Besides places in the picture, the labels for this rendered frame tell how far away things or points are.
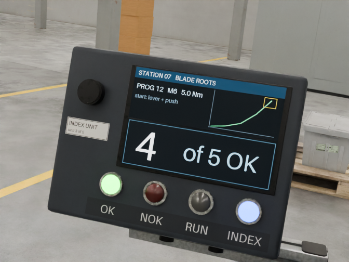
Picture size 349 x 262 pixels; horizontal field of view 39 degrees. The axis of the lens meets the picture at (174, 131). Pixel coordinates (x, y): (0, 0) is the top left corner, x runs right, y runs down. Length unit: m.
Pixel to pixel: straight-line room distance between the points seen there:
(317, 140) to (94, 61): 3.37
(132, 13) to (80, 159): 8.25
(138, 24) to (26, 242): 6.47
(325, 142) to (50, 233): 2.13
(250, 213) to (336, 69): 7.74
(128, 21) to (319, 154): 5.66
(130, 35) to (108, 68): 8.31
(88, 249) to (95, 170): 2.13
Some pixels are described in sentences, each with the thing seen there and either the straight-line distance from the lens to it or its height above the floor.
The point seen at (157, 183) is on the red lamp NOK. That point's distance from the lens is 0.52.
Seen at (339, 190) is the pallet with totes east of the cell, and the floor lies 0.06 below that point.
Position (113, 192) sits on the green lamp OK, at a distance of 0.53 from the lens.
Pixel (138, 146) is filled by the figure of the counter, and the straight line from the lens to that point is 0.53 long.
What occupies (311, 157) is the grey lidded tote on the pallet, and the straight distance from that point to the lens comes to 3.90.
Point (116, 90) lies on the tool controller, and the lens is 0.54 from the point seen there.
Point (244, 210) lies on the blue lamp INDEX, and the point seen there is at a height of 1.12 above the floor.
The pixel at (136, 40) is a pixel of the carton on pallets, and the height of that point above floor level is 0.45.
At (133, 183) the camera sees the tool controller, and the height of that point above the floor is 1.12.
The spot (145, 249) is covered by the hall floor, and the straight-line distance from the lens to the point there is 2.69.
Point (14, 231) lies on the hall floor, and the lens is 2.84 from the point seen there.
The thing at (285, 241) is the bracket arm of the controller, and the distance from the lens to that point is 0.61.
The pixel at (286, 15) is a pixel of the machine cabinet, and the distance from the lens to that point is 8.36.
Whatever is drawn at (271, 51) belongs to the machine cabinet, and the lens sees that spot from 8.45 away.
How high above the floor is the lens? 1.32
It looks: 16 degrees down
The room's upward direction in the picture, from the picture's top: 6 degrees clockwise
